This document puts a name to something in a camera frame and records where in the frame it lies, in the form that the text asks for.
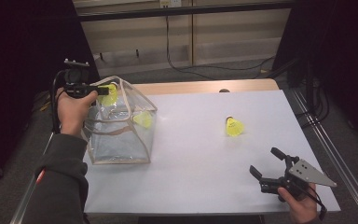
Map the white wall socket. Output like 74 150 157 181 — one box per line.
158 0 183 8

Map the right hand-held gripper black cable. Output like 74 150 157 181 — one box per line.
301 183 328 220

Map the left hand-held gripper black cable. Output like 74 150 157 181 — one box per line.
50 69 68 134

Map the white table cover sheet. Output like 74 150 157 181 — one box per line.
83 90 342 217

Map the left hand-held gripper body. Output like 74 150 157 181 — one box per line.
63 59 100 100

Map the small yellow floor object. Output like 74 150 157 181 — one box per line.
38 101 52 113

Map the bundle of black cables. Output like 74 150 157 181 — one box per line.
295 77 330 129

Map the light wooden shelf unit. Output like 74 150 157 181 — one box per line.
73 0 293 77

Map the person's left hand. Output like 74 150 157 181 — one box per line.
56 87 99 138

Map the aluminium floor rail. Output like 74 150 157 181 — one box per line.
10 130 57 224
290 88 358 223

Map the hand-held gripper black cable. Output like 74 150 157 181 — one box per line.
301 183 328 220
50 69 68 134

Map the black curtain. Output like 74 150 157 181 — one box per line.
0 0 101 194
271 0 358 153

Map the black floor cable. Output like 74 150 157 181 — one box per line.
166 15 276 80

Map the yellow shuttlecock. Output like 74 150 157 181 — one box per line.
132 110 154 130
97 81 119 107
225 116 245 137

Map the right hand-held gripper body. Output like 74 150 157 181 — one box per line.
259 154 337 198

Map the black horizontal bar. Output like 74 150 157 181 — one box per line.
77 1 296 22

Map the clear plastic bag beige trim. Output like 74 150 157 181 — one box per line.
82 75 158 165

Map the person's right hand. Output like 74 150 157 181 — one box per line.
278 183 320 224

